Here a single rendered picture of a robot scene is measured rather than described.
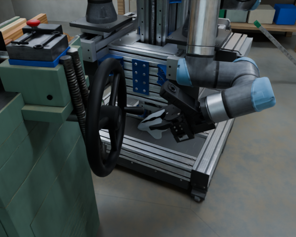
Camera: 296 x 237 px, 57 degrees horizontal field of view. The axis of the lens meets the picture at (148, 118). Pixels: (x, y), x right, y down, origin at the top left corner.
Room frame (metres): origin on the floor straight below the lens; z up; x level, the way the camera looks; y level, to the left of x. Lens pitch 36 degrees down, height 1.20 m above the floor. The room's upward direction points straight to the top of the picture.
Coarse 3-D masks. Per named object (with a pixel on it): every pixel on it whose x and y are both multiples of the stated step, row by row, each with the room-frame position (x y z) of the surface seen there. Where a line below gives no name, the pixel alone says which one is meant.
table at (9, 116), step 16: (0, 80) 0.57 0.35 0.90; (0, 96) 0.50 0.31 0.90; (16, 96) 0.50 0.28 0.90; (0, 112) 0.44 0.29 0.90; (16, 112) 0.48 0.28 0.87; (32, 112) 0.49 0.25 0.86; (48, 112) 0.49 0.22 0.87; (64, 112) 0.50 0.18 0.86; (0, 128) 0.43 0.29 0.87; (0, 144) 0.41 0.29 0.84
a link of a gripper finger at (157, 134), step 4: (156, 120) 0.60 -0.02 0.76; (160, 120) 0.60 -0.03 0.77; (140, 124) 0.62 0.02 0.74; (144, 124) 0.61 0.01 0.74; (148, 124) 0.60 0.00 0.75; (152, 124) 0.59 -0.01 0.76; (140, 128) 0.61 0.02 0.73; (144, 128) 0.60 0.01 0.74; (148, 128) 0.59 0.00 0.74; (148, 132) 0.60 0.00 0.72; (152, 132) 0.60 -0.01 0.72; (156, 132) 0.60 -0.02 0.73; (160, 132) 0.60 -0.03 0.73; (156, 136) 0.60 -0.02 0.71; (160, 136) 0.60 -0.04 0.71
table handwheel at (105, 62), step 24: (96, 72) 0.52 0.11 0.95; (120, 72) 0.64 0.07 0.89; (96, 96) 0.46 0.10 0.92; (120, 96) 0.67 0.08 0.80; (72, 120) 0.55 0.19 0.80; (96, 120) 0.43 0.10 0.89; (120, 120) 0.55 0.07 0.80; (96, 144) 0.42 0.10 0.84; (120, 144) 0.59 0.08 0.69; (96, 168) 0.41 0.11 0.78
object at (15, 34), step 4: (36, 16) 0.96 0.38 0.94; (40, 16) 0.96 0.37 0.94; (44, 16) 0.99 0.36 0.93; (40, 20) 0.96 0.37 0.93; (44, 20) 0.98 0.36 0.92; (24, 24) 0.87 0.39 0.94; (16, 28) 0.84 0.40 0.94; (20, 28) 0.84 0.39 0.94; (8, 32) 0.80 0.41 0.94; (12, 32) 0.80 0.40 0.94; (16, 32) 0.81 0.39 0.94; (20, 32) 0.83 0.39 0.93; (4, 36) 0.76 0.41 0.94; (8, 36) 0.77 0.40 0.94; (12, 36) 0.78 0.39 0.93; (16, 36) 0.80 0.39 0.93; (20, 36) 0.82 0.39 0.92
